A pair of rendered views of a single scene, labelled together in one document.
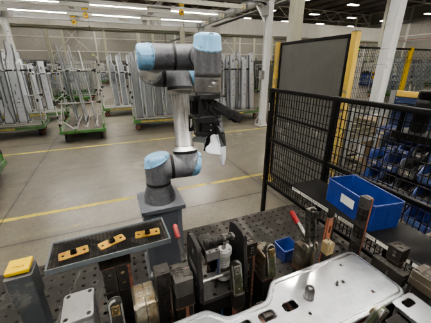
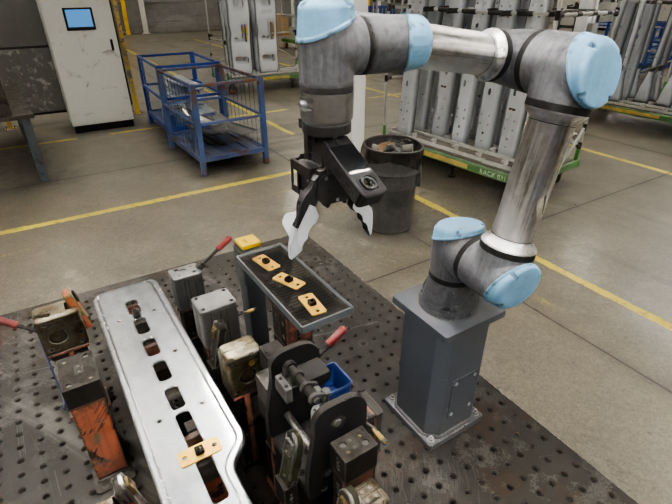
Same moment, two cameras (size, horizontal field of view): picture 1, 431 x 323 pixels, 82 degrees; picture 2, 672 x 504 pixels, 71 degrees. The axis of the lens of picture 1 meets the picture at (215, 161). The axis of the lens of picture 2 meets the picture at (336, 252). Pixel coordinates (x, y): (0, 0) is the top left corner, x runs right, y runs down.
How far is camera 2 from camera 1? 91 cm
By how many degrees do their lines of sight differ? 72
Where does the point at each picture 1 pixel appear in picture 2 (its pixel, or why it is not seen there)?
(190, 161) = (485, 268)
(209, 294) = not seen: hidden behind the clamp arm
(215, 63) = (305, 66)
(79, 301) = (217, 298)
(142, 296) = (234, 347)
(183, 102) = (530, 140)
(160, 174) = (437, 257)
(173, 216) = (429, 342)
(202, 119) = (296, 164)
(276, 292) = not seen: outside the picture
